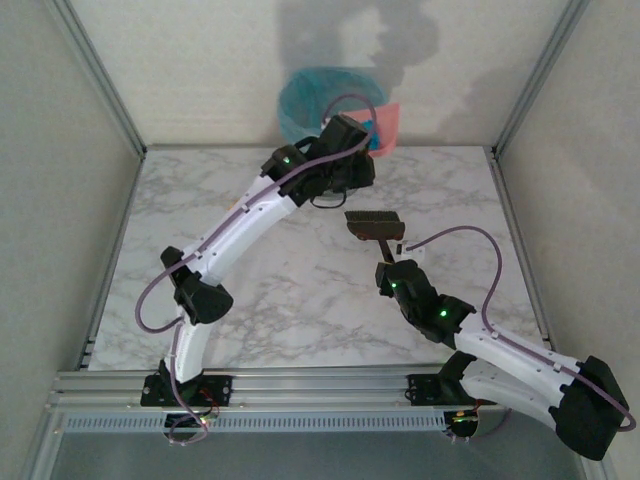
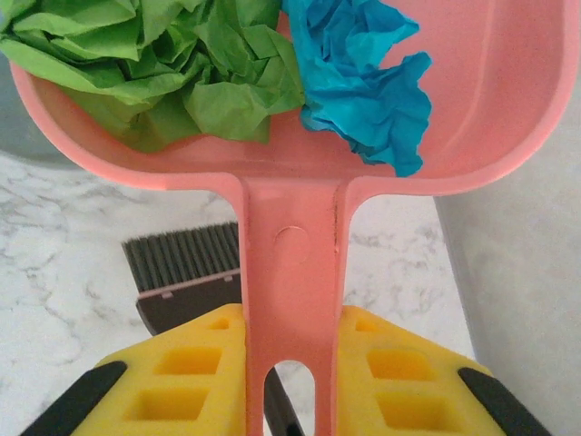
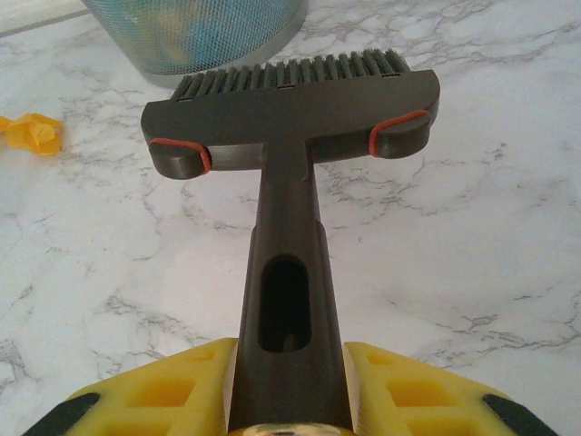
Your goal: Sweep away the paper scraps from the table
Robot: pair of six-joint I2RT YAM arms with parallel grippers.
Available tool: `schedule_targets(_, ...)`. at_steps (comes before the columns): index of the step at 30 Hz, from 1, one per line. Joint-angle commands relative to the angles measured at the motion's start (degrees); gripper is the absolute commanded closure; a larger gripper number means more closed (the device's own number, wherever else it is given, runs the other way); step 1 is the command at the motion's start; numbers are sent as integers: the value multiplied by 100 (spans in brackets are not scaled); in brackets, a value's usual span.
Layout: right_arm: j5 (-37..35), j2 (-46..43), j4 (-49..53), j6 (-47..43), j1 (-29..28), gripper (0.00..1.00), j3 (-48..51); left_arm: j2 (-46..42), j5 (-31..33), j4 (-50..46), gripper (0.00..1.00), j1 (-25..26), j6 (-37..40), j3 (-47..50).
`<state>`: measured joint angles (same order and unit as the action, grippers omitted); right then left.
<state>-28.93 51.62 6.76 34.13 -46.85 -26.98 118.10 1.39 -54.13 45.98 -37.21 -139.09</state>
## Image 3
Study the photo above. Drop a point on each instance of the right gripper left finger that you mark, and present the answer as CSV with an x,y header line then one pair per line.
x,y
159,395

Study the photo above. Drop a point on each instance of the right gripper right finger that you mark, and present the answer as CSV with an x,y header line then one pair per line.
x,y
422,395

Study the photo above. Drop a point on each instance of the dark brown hand brush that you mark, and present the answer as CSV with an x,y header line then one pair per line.
x,y
286,227

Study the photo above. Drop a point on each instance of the orange paper scrap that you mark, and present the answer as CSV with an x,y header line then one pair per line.
x,y
32,134

